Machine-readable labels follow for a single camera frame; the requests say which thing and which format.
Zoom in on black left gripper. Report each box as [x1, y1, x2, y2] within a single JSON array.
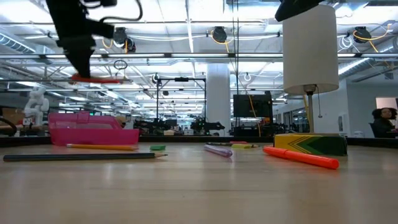
[[52, 12, 115, 78]]

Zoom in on red handled scissors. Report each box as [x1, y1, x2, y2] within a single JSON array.
[[70, 73, 123, 85]]

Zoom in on pink plastic pencil case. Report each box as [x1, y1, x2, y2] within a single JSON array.
[[49, 111, 140, 146]]

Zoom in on yellow orange pencil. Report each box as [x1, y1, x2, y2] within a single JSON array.
[[66, 143, 138, 152]]

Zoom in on dark grey pencil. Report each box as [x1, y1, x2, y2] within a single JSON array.
[[3, 152, 168, 162]]

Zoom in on yellow green crayon box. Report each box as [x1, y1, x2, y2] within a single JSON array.
[[273, 133, 348, 157]]

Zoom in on orange highlighter marker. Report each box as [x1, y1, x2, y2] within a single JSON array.
[[263, 146, 340, 170]]

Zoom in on purple pen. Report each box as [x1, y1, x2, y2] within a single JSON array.
[[203, 144, 233, 159]]

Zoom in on white shade table lamp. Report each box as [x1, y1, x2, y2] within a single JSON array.
[[282, 4, 340, 134]]

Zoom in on brown cardboard box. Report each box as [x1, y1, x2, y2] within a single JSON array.
[[0, 107, 25, 125]]

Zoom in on black monitor screen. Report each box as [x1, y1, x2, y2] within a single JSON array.
[[233, 94, 274, 119]]

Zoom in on white round pillar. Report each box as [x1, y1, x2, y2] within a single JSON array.
[[206, 63, 232, 137]]

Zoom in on person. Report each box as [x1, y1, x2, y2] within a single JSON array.
[[369, 107, 398, 139]]

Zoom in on black ceiling cable reel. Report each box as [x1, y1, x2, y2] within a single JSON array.
[[211, 26, 229, 44], [112, 27, 137, 54], [353, 26, 373, 44]]

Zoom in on black curved hose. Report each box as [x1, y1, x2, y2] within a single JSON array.
[[0, 116, 19, 137]]

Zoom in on black metal frame rig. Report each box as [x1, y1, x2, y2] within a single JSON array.
[[156, 77, 207, 125]]

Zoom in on black aluminium table frame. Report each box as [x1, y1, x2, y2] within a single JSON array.
[[0, 136, 398, 149]]

